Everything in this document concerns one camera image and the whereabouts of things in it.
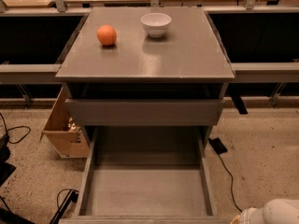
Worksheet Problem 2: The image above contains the cardboard box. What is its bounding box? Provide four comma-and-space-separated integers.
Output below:
42, 89, 89, 158

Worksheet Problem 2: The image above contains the grey top drawer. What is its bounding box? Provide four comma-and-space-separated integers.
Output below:
65, 99, 224, 126

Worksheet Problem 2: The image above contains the black stand with cable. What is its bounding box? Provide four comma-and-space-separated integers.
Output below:
50, 189, 79, 224

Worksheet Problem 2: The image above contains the black looped cable left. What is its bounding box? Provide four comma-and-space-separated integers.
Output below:
0, 112, 32, 145

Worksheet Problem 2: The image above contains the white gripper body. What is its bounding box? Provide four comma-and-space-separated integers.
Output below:
230, 208, 265, 224

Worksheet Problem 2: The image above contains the grey drawer cabinet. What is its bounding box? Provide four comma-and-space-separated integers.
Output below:
56, 7, 235, 141

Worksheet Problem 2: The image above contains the grey drawer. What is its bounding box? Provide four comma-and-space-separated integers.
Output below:
65, 99, 224, 126
59, 127, 229, 224

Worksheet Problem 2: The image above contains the orange fruit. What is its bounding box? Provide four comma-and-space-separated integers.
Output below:
96, 25, 117, 46

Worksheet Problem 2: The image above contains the black adapter cable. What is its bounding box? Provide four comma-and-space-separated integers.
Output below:
218, 154, 243, 213

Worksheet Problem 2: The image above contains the white bowl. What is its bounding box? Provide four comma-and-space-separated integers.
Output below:
141, 13, 172, 37

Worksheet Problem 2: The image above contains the black power adapter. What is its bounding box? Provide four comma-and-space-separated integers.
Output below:
208, 138, 228, 155

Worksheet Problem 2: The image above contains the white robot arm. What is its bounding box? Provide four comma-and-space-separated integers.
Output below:
230, 199, 299, 224

